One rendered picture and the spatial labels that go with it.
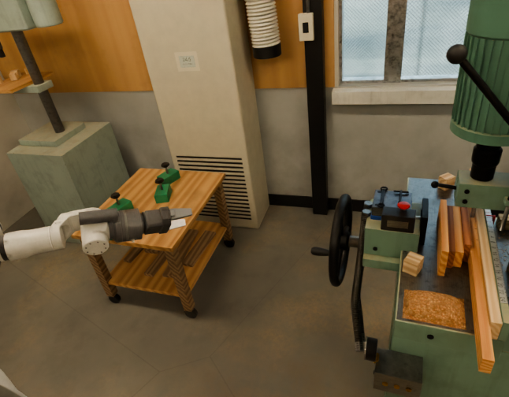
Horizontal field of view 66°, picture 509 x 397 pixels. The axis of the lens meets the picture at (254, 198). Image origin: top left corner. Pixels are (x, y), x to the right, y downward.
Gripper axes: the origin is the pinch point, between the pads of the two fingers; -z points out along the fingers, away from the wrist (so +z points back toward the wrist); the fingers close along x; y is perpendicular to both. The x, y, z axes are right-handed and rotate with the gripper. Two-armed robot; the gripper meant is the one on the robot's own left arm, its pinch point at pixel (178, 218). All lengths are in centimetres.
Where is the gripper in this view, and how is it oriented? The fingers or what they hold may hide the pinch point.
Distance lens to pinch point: 117.3
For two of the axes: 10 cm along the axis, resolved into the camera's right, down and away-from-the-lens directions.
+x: 3.3, -3.3, -8.8
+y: -2.3, -9.4, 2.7
